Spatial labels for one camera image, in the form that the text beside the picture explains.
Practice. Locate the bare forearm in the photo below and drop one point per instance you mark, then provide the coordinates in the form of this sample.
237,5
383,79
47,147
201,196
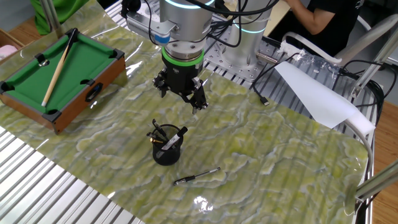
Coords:
309,21

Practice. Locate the clear plastic wrap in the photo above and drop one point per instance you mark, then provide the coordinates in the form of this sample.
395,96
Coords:
320,63

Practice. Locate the brown cardboard box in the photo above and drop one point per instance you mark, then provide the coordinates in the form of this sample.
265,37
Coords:
12,39

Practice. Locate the mini pool table toy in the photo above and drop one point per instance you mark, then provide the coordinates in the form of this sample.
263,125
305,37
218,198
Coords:
87,65

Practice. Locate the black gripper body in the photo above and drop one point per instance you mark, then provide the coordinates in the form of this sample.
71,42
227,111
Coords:
183,76

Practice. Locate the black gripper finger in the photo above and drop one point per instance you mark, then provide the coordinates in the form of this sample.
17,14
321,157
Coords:
197,99
161,83

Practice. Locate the white marker black cap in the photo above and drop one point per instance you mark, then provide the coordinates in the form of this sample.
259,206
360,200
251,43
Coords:
171,142

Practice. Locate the gold pen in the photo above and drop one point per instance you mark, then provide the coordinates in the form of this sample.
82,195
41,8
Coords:
156,140

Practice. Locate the grey office chair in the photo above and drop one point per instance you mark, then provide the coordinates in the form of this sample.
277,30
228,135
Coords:
370,39

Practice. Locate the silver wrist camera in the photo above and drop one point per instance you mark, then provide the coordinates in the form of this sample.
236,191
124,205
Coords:
143,26

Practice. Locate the green marble pattern mat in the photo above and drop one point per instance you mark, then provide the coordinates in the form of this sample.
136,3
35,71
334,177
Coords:
248,140

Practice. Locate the black mesh pen holder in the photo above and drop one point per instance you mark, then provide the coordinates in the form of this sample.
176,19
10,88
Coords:
166,157

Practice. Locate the aluminium frame post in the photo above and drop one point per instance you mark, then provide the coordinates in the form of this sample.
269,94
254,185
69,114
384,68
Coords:
376,183
51,15
373,65

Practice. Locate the black clip pen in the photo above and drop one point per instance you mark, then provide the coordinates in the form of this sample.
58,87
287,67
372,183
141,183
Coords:
160,129

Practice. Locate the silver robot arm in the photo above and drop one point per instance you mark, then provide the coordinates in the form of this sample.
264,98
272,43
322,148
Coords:
186,25

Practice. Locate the clear gel pen black grip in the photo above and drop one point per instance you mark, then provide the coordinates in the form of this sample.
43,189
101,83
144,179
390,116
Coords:
192,177

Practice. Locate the green cloth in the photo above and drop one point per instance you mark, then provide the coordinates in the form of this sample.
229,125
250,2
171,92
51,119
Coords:
62,12

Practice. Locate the short black pen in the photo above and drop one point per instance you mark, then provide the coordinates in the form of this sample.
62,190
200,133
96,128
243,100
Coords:
151,135

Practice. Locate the large white paper sheet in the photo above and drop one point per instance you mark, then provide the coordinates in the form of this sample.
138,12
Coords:
311,93

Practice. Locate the pink soft item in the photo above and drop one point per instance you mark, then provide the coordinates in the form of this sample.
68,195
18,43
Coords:
7,52

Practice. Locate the wooden cue stick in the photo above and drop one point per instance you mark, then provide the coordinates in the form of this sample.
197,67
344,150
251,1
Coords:
58,71

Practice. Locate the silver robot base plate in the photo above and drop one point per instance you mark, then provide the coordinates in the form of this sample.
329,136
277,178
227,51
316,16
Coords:
239,73

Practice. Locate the person in black shirt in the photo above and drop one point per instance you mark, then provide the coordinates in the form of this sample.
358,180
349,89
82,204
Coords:
339,28

